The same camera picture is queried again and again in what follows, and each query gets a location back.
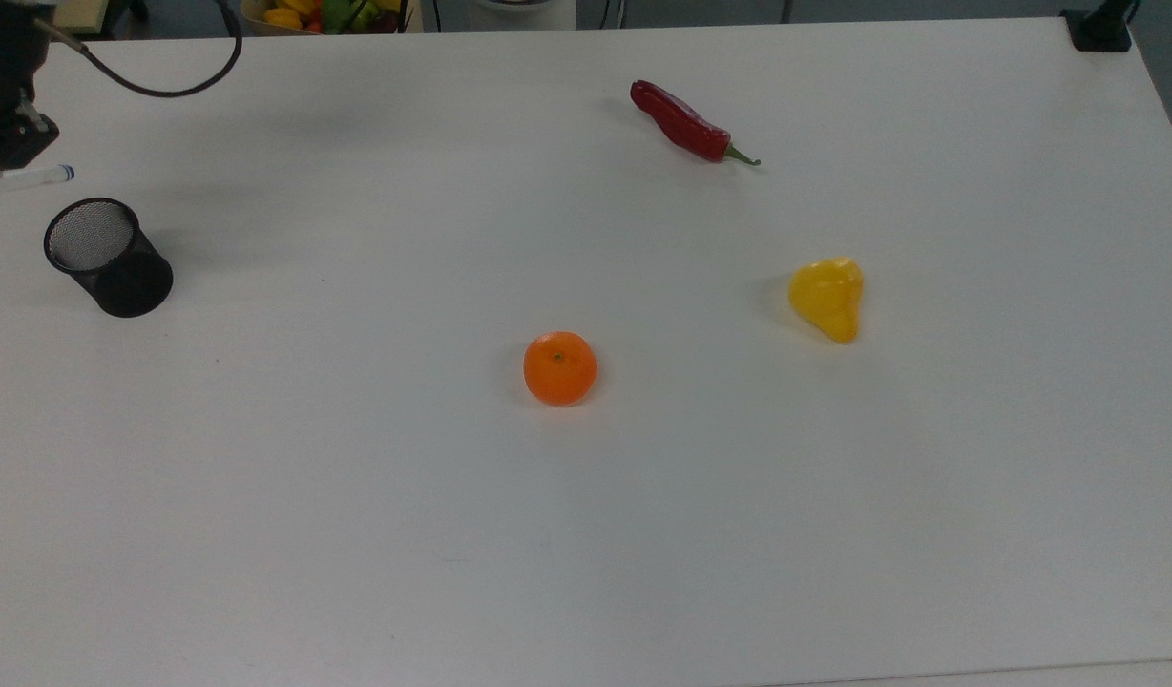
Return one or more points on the black corner clamp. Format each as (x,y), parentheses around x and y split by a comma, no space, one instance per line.
(1099,29)

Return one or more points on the blue and white marker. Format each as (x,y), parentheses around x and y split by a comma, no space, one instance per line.
(47,176)

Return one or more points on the red chili pepper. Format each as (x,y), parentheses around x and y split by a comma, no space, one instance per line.
(681,122)

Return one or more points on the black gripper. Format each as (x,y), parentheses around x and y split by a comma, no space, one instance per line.
(4,48)

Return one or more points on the box of toy fruit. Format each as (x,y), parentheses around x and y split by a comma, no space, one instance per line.
(338,14)

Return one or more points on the yellow bell pepper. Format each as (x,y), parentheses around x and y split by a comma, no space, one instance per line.
(827,296)

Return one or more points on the orange mandarin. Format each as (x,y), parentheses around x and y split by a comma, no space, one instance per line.
(559,369)

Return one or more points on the black mesh pen cup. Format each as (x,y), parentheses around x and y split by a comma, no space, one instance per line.
(118,272)

